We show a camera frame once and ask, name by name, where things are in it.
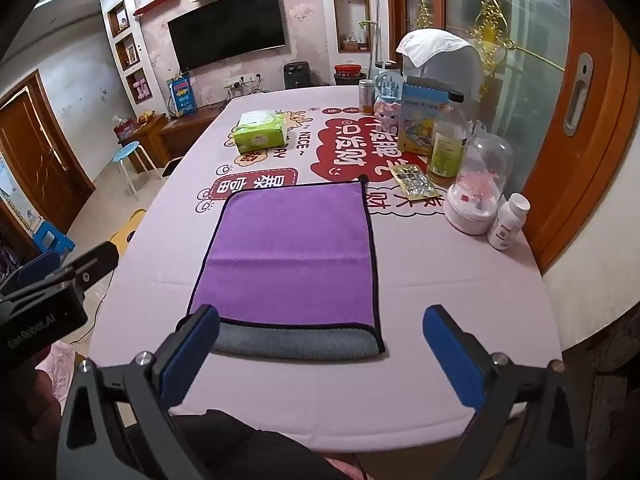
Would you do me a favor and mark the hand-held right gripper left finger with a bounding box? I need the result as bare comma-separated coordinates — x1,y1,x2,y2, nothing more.
56,304,221,480

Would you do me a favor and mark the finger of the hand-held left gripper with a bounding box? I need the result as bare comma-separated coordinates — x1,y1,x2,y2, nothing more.
0,250,62,295
59,241,121,293

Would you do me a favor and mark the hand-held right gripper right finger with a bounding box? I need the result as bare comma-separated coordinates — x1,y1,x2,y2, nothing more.
423,304,587,480

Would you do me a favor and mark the purple towel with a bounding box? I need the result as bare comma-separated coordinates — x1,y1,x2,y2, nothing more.
176,174,387,361

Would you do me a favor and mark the blue plastic step stool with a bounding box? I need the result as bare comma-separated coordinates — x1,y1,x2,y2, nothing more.
32,221,76,261

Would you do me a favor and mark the yellow bear chair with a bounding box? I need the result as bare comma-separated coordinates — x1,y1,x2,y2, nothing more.
110,209,148,266

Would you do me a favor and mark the printed pink tablecloth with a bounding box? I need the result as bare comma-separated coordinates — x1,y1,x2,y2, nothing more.
88,85,564,453

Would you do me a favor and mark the blue round stool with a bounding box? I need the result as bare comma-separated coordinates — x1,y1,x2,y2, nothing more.
111,141,151,201

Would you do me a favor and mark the red gift box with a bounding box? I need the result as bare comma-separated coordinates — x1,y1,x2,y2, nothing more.
114,117,140,142

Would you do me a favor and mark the wooden tv cabinet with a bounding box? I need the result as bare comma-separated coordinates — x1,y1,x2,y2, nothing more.
118,104,231,171

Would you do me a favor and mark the white pill bottle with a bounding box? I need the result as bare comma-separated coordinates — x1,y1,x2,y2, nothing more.
487,192,531,252

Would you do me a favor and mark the glass dome ornament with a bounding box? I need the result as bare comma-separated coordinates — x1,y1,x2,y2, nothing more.
444,132,516,236

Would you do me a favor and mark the blister pill pack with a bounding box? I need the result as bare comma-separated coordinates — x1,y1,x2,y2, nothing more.
390,162,441,201

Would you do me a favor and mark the blue printed package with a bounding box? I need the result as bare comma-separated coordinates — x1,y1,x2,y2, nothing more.
170,75,196,118

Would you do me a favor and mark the green tissue pack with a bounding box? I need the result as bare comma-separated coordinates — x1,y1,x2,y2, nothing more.
233,110,288,154

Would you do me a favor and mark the glass bottle with black cap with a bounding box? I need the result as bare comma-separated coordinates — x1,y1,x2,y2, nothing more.
426,91,470,185

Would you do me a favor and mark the light blue box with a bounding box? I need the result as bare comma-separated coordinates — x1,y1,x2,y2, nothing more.
400,84,449,157

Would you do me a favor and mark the black television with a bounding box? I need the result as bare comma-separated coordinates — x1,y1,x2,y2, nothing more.
167,0,287,72

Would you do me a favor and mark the pink and blue water bottle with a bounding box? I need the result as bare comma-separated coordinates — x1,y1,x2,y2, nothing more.
373,62,406,131

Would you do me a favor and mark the brown jar with silver lid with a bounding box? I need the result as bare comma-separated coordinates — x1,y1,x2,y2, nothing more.
358,79,376,115

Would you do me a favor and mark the wooden sliding door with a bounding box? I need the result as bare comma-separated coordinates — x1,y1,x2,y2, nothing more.
388,0,632,274

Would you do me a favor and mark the white cloth-covered appliance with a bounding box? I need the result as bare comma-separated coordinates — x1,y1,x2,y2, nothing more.
396,28,487,131

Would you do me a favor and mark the red pot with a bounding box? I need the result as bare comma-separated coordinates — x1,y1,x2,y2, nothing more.
334,64,369,87

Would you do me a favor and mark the gold hanging ornament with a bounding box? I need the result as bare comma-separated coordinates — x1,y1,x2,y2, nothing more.
468,0,516,106

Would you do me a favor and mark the wall power strip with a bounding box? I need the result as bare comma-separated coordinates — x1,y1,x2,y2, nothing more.
226,74,263,92

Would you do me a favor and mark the red wall shelf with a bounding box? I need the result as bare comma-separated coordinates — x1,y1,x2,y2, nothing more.
133,0,183,17

